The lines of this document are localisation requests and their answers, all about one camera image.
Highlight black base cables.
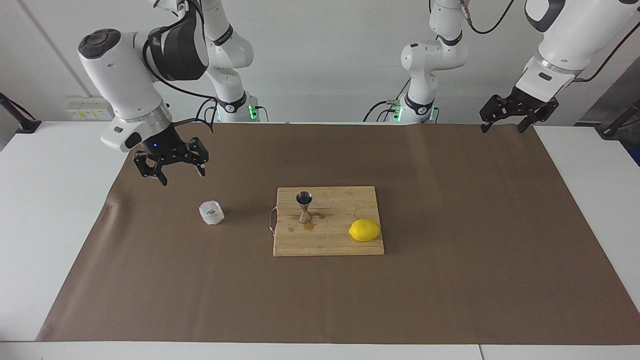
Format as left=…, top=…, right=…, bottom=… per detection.
left=363, top=77, right=403, bottom=123
left=195, top=97, right=271, bottom=123

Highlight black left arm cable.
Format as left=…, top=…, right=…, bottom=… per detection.
left=462, top=0, right=640, bottom=83

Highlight small clear glass cup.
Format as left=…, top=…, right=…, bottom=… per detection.
left=199, top=200, right=225, bottom=226

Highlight brown paper table mat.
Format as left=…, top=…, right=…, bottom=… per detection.
left=36, top=121, right=640, bottom=346

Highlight white wall socket box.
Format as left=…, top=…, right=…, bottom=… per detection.
left=66, top=96, right=115, bottom=121

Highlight black clamp mount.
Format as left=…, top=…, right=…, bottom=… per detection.
left=0, top=92, right=42, bottom=134
left=597, top=99, right=640, bottom=141

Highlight yellow lemon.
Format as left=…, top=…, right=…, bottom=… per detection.
left=348, top=219, right=382, bottom=243

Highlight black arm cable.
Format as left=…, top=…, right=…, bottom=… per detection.
left=462, top=0, right=640, bottom=83
left=142, top=4, right=219, bottom=133

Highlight steel double jigger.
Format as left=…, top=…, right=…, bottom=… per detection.
left=295, top=191, right=314, bottom=224

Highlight wooden cutting board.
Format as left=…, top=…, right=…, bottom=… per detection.
left=269, top=186, right=385, bottom=257

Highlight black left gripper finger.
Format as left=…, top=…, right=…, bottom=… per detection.
left=479, top=96, right=505, bottom=134
left=517, top=101, right=560, bottom=134

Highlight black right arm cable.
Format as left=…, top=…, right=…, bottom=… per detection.
left=142, top=4, right=219, bottom=133

